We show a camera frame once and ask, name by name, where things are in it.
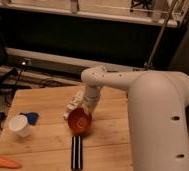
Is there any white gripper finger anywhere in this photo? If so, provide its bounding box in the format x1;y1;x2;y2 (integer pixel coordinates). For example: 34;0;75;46
63;112;70;120

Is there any orange ceramic bowl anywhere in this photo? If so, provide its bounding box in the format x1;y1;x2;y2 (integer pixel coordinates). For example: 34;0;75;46
68;108;92;134

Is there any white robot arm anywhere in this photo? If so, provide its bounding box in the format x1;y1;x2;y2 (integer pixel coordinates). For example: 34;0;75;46
65;66;189;171

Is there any blue toy object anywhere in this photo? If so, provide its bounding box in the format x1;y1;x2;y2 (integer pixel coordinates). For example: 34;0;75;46
21;112;39;125

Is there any white paper cup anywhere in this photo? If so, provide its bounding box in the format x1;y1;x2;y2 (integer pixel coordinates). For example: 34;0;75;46
9;115;31;137

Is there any orange carrot toy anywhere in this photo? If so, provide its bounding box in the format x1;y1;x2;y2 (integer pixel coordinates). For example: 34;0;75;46
0;157;21;169

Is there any metal pole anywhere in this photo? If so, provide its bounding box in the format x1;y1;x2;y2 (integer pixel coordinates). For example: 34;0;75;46
144;0;178;70

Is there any wooden shelf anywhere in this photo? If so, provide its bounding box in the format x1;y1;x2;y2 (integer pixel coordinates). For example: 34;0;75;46
0;0;189;27

